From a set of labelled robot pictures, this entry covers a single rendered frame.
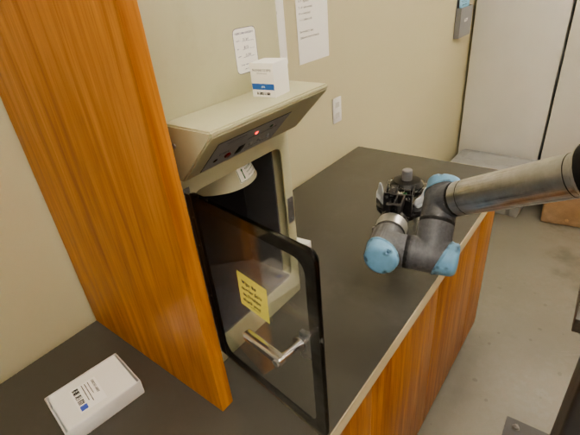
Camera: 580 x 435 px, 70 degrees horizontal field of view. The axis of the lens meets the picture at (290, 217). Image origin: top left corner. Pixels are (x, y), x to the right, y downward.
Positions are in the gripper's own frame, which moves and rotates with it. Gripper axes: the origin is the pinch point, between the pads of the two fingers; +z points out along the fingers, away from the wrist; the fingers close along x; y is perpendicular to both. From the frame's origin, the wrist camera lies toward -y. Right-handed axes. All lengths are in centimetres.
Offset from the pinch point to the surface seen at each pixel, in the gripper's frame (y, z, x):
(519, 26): 7, 248, -38
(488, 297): -117, 99, -37
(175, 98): 41, -51, 31
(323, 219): -20.3, 12.1, 29.7
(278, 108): 37, -42, 16
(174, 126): 38, -55, 28
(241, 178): 21, -38, 29
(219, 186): 20, -42, 32
